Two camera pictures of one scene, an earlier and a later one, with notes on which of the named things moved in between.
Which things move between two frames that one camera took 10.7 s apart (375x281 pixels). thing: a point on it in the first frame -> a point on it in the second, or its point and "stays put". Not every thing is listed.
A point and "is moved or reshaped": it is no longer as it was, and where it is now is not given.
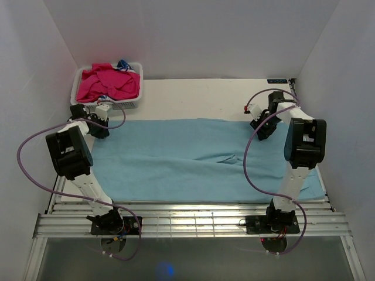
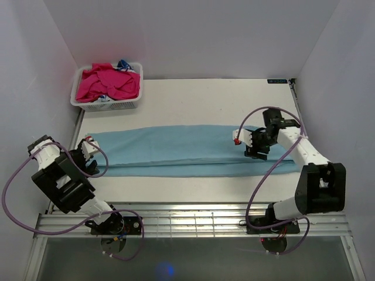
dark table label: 277,81 stays put
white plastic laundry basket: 122,103 stays put
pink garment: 102,79 stays put
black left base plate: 132,225 stays put
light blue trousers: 194,160 is moved or reshaped
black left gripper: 102,134 -> 91,169
